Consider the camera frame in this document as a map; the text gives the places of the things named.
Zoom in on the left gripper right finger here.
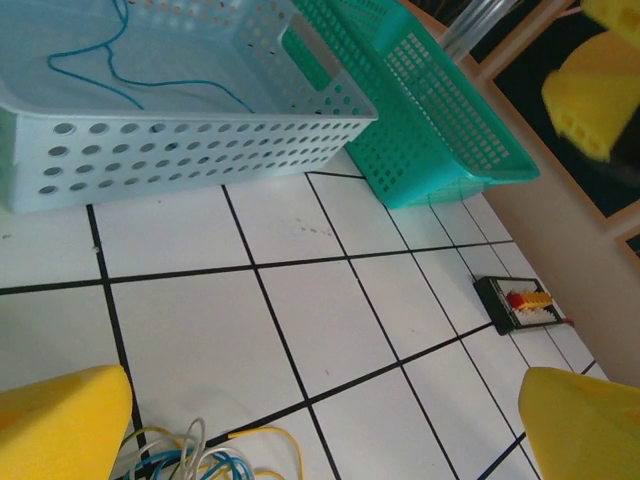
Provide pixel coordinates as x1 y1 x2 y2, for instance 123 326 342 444
518 367 640 480

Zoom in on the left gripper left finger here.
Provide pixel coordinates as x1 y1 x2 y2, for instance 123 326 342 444
0 364 134 480

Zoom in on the thin blue cable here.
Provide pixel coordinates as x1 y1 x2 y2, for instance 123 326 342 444
47 0 256 114
133 446 252 480

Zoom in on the teal plastic basket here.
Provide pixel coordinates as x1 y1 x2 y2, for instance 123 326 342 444
292 0 541 210

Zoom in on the light blue plastic basket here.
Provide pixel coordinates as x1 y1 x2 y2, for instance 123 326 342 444
0 0 380 215

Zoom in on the aluminium frame post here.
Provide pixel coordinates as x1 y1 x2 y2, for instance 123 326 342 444
442 0 506 59

